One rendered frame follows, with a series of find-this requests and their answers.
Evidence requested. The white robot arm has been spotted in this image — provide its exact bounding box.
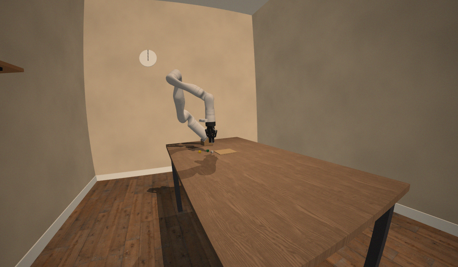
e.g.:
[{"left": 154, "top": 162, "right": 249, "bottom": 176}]
[{"left": 166, "top": 69, "right": 215, "bottom": 139}]

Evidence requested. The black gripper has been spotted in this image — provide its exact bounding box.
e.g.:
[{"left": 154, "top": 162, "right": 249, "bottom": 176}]
[{"left": 205, "top": 122, "right": 217, "bottom": 143}]

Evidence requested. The tan square mat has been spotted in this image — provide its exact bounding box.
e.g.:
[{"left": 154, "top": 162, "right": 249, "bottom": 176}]
[{"left": 214, "top": 149, "right": 237, "bottom": 155}]

